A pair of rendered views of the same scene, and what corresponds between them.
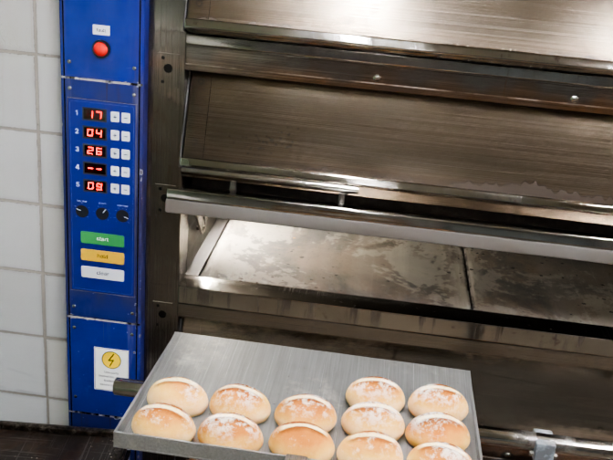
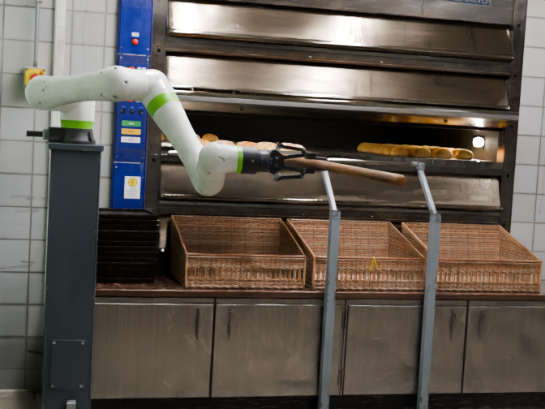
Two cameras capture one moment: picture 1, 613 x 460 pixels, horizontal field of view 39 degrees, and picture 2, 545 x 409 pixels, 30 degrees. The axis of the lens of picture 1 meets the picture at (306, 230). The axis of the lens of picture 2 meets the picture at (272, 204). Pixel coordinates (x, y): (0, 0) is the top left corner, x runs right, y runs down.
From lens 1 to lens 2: 3.48 m
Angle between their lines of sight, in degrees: 25
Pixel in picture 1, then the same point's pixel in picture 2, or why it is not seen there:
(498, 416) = (298, 193)
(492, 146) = (283, 76)
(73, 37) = (123, 37)
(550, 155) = (304, 79)
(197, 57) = (170, 45)
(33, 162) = not seen: hidden behind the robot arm
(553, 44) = (301, 36)
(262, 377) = not seen: hidden behind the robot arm
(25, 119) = not seen: hidden behind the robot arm
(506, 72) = (285, 47)
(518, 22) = (288, 28)
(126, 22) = (145, 31)
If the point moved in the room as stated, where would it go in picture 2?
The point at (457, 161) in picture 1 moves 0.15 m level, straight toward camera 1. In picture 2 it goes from (272, 82) to (276, 81)
